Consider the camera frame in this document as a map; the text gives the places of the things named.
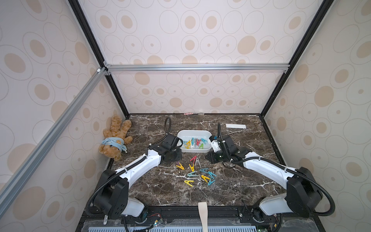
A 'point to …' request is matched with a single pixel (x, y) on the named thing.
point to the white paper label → (235, 125)
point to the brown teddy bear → (115, 139)
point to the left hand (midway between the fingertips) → (184, 155)
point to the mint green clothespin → (192, 174)
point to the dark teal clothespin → (202, 170)
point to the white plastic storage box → (196, 141)
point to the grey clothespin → (197, 160)
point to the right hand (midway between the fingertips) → (210, 155)
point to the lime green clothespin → (202, 145)
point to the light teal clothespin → (185, 142)
